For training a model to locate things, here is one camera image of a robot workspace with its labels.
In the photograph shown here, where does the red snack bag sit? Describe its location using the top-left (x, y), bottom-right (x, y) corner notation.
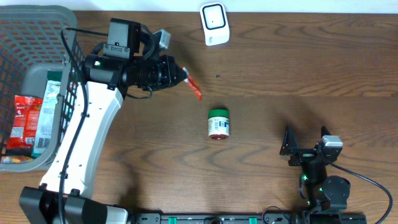
top-left (7, 95), bottom-right (43, 149)

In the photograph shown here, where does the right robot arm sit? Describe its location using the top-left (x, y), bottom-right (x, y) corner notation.
top-left (280, 126), bottom-right (351, 223)

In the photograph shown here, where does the green 3M gloves package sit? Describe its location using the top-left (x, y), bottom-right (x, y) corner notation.
top-left (46, 70), bottom-right (80, 129)

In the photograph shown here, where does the green lid jar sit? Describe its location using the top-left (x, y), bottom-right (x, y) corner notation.
top-left (208, 109), bottom-right (229, 140)

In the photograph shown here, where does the grey plastic mesh basket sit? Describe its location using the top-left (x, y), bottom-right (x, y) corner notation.
top-left (1, 5), bottom-right (85, 172)

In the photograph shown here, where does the white barcode scanner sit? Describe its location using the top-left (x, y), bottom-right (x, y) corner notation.
top-left (200, 2), bottom-right (230, 46)

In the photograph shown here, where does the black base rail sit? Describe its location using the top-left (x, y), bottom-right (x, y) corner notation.
top-left (127, 210), bottom-right (367, 224)

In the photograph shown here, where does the orange snack packet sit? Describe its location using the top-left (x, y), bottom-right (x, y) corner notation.
top-left (1, 156), bottom-right (34, 164)

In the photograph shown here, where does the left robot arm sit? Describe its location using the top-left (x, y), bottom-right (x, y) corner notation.
top-left (19, 18), bottom-right (188, 223)

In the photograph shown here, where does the red instant coffee stick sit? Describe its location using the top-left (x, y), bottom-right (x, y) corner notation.
top-left (182, 66), bottom-right (203, 100)

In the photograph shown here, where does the pale green wipes pack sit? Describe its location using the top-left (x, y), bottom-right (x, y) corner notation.
top-left (32, 80), bottom-right (60, 158)

